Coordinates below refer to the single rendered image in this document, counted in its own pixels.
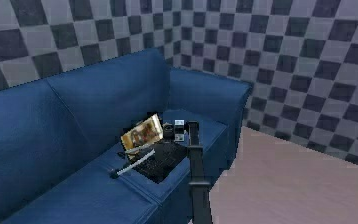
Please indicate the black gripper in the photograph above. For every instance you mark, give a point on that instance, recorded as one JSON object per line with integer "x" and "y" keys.
{"x": 167, "y": 130}

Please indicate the black laptop with headphones picture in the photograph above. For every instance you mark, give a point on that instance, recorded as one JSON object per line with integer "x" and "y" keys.
{"x": 153, "y": 146}

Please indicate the blue sofa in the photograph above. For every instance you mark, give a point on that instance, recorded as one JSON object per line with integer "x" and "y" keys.
{"x": 87, "y": 140}

